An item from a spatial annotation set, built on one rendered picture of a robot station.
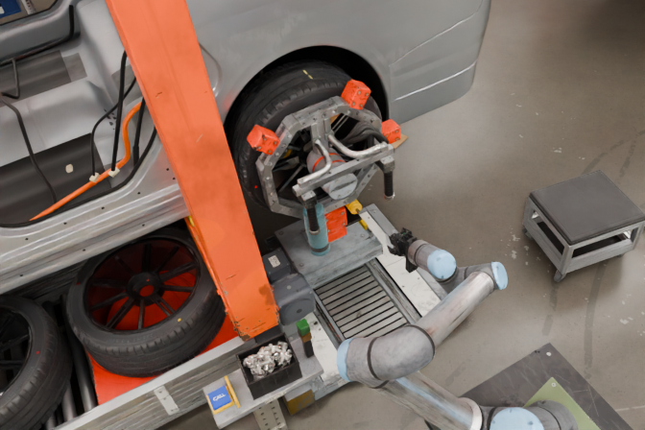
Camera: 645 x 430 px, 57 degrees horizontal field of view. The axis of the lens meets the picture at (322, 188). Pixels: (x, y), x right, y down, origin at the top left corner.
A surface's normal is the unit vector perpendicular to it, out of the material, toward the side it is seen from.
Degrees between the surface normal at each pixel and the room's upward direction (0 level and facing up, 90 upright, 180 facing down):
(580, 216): 0
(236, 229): 90
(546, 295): 0
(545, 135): 0
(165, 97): 90
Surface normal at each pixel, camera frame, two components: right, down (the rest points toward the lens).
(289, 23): 0.46, 0.58
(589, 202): -0.11, -0.71
